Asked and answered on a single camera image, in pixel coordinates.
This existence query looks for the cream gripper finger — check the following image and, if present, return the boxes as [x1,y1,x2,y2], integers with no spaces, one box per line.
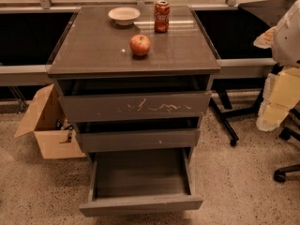
[253,26,276,49]
[256,67,300,131]

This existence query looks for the red apple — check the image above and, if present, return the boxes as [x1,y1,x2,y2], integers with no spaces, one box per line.
[129,34,151,56]

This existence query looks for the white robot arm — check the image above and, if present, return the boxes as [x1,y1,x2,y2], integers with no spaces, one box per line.
[253,0,300,131]

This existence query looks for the grey middle drawer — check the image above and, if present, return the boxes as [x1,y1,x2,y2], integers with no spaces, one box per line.
[76,117,200,152]

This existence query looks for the grey drawer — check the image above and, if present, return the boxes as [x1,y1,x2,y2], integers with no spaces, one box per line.
[76,117,200,152]
[80,148,203,217]
[58,76,211,122]

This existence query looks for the grey drawer cabinet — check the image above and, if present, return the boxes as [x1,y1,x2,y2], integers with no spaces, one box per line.
[48,7,220,153]

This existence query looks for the grey bottom drawer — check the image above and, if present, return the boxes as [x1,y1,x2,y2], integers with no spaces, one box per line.
[80,148,203,217]

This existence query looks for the grey top drawer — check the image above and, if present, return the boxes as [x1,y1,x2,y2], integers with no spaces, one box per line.
[58,76,211,122]

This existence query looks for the black office chair base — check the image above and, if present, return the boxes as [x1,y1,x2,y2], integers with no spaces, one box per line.
[273,108,300,184]

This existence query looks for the red cola can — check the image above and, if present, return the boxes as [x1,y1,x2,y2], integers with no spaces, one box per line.
[154,0,170,33]

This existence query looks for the white bowl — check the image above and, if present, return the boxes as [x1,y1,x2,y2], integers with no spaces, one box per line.
[108,7,141,26]

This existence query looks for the open cardboard box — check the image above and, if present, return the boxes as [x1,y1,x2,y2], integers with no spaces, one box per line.
[15,84,85,159]

